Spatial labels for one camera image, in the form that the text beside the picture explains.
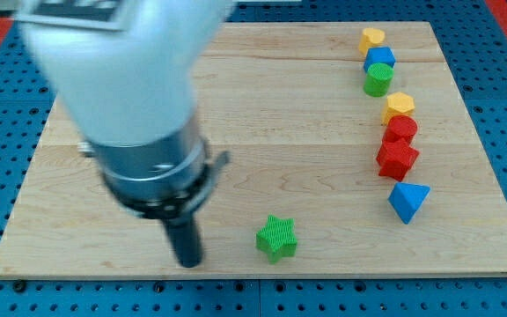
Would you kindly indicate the red cylinder block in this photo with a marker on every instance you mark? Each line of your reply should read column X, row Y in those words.
column 400, row 127

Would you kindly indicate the wooden board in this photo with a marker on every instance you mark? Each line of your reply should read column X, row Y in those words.
column 286, row 100

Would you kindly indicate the blue triangle block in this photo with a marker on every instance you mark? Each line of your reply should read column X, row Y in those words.
column 407, row 198

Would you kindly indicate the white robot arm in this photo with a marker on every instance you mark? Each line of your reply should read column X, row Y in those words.
column 123, row 69

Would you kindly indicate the blue cube block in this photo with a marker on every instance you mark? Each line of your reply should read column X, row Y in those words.
column 379, row 55

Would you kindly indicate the yellow hexagon block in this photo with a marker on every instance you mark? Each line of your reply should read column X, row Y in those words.
column 398, row 103

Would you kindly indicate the green cylinder block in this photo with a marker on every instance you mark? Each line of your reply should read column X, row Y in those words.
column 378, row 79

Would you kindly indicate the yellow heart block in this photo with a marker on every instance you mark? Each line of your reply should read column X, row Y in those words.
column 370, row 38

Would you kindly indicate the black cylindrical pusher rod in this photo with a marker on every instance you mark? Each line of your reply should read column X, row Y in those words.
column 185, row 240

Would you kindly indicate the green star block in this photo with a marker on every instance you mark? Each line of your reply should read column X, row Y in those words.
column 277, row 238

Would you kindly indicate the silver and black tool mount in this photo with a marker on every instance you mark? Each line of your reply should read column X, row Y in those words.
column 160, row 169

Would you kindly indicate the red star block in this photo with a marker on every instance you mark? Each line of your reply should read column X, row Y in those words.
column 395, row 159

